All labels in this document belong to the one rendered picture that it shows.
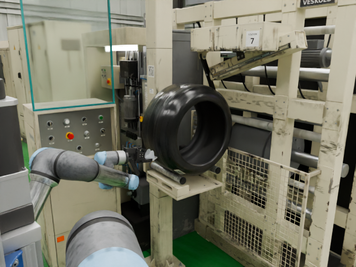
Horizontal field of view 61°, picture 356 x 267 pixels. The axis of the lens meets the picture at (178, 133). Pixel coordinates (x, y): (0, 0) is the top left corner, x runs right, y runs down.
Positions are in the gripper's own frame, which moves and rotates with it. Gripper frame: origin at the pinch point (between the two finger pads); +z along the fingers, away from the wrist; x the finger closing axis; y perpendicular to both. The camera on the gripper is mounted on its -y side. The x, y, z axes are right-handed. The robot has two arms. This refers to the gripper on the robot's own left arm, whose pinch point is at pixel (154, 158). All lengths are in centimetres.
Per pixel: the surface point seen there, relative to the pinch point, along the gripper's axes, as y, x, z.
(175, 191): -18.5, -8.5, 10.7
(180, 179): -10.7, -10.0, 12.4
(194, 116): 19, 36, 56
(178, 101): 34.4, -8.8, 5.8
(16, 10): 194, 919, 63
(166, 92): 37.7, 4.7, 6.4
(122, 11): 274, 983, 433
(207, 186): -18.7, -9.1, 36.1
